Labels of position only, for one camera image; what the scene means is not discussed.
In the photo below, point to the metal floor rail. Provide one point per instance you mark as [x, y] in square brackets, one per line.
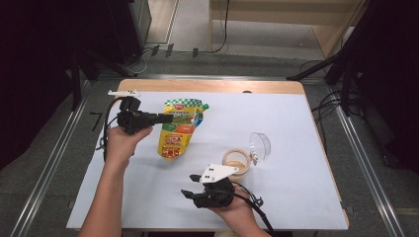
[362, 158]
[49, 164]

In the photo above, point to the person's right hand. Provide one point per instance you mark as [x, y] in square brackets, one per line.
[240, 214]

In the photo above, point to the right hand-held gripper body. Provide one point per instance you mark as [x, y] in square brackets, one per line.
[215, 194]

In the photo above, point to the clear glass cup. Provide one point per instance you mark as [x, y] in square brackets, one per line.
[260, 144]

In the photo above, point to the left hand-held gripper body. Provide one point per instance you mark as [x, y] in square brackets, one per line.
[131, 120]

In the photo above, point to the black metal stand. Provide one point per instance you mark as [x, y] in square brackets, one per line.
[316, 67]
[76, 85]

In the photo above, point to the light wooden shelf unit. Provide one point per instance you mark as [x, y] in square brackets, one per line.
[280, 15]

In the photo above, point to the person's left hand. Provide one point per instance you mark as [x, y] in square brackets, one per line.
[120, 146]

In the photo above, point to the black tape strip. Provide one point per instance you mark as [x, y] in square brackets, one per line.
[195, 52]
[155, 50]
[169, 50]

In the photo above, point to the black cabinet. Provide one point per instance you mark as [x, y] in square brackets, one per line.
[128, 29]

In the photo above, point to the yellow spouted seasoning pouch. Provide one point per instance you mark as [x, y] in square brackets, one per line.
[178, 131]

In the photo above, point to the black tape corner mark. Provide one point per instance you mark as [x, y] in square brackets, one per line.
[98, 118]

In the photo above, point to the black curtain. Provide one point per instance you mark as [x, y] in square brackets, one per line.
[395, 65]
[33, 65]

